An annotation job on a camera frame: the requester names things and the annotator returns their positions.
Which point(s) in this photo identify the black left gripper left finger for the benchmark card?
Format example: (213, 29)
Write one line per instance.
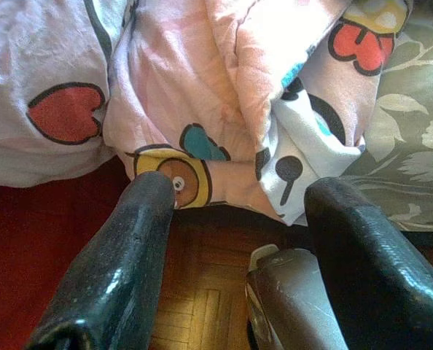
(111, 273)

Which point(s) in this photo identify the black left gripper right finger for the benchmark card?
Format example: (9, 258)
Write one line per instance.
(366, 273)

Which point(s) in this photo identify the red pillow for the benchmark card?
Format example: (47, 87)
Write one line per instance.
(27, 237)

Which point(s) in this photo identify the beige floral bed sheet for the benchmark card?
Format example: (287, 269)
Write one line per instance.
(413, 127)

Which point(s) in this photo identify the pink cartoon print blanket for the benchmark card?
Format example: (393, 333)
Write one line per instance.
(202, 91)

